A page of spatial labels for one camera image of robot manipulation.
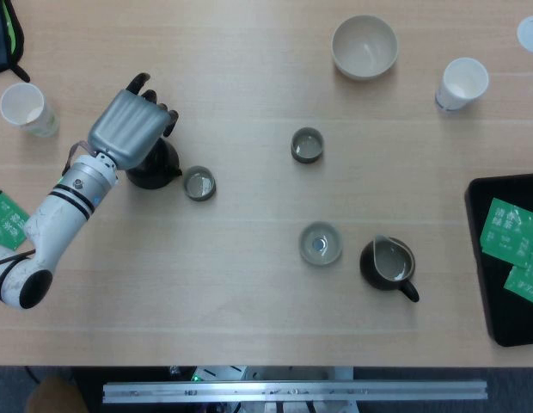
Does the beige tea strainer bowl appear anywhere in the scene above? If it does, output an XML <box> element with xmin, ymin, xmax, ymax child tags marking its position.
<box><xmin>298</xmin><ymin>220</ymin><xmax>345</xmax><ymax>267</ymax></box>

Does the dark pitcher with handle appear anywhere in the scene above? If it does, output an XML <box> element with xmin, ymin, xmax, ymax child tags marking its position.
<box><xmin>358</xmin><ymin>234</ymin><xmax>420</xmax><ymax>304</ymax></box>

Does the brown arm cable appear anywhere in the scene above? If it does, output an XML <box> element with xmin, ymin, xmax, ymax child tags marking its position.
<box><xmin>0</xmin><ymin>248</ymin><xmax>37</xmax><ymax>268</ymax></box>

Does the dark teacup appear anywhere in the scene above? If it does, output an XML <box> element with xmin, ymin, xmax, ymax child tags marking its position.
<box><xmin>182</xmin><ymin>165</ymin><xmax>217</xmax><ymax>203</ymax></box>
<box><xmin>291</xmin><ymin>126</ymin><xmax>327</xmax><ymax>164</ymax></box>

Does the green tea packet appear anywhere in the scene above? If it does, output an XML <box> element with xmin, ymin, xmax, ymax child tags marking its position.
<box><xmin>503</xmin><ymin>247</ymin><xmax>533</xmax><ymax>309</ymax></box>
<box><xmin>0</xmin><ymin>189</ymin><xmax>30</xmax><ymax>250</ymax></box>
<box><xmin>480</xmin><ymin>197</ymin><xmax>533</xmax><ymax>266</ymax></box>

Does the white paper cup green print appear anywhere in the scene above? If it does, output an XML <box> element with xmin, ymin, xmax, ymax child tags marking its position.
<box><xmin>0</xmin><ymin>83</ymin><xmax>60</xmax><ymax>139</ymax></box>

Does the black bag green trim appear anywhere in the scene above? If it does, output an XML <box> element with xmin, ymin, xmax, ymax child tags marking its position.
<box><xmin>0</xmin><ymin>0</ymin><xmax>31</xmax><ymax>83</ymax></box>

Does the aluminium rail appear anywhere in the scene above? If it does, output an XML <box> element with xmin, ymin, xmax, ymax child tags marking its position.
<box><xmin>101</xmin><ymin>379</ymin><xmax>488</xmax><ymax>404</ymax></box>

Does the black tray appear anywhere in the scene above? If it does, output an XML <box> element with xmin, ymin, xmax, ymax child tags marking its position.
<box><xmin>464</xmin><ymin>172</ymin><xmax>533</xmax><ymax>348</ymax></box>

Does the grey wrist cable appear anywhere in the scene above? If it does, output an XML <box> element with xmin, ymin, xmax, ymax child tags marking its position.
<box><xmin>63</xmin><ymin>139</ymin><xmax>95</xmax><ymax>176</ymax></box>

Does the white paper cup blue print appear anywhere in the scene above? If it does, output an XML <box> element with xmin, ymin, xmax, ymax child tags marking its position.
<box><xmin>434</xmin><ymin>57</ymin><xmax>490</xmax><ymax>114</ymax></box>

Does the black teapot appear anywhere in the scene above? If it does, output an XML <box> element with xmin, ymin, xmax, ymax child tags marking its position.
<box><xmin>126</xmin><ymin>133</ymin><xmax>183</xmax><ymax>190</ymax></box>

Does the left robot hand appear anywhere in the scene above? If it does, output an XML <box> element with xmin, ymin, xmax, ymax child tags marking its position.
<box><xmin>86</xmin><ymin>72</ymin><xmax>181</xmax><ymax>170</ymax></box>

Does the brown round seat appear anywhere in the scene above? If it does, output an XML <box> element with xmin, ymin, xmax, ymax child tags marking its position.
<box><xmin>28</xmin><ymin>376</ymin><xmax>85</xmax><ymax>413</ymax></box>

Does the white round lid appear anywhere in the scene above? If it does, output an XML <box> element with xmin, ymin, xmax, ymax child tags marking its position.
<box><xmin>516</xmin><ymin>15</ymin><xmax>533</xmax><ymax>54</ymax></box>

